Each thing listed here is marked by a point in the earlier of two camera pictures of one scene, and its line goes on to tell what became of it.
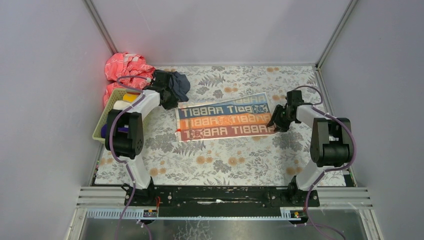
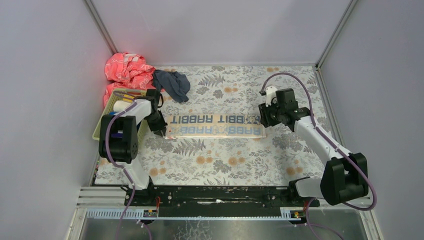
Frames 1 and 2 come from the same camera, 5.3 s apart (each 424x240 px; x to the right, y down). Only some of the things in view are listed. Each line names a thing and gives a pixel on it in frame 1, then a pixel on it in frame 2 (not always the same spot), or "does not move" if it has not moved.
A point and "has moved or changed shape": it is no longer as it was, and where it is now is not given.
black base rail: (217, 201) does not move
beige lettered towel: (241, 115) has moved or changed shape
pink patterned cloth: (126, 70) does not move
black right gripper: (281, 117) to (266, 114)
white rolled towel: (121, 105) does not move
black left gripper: (170, 100) to (157, 122)
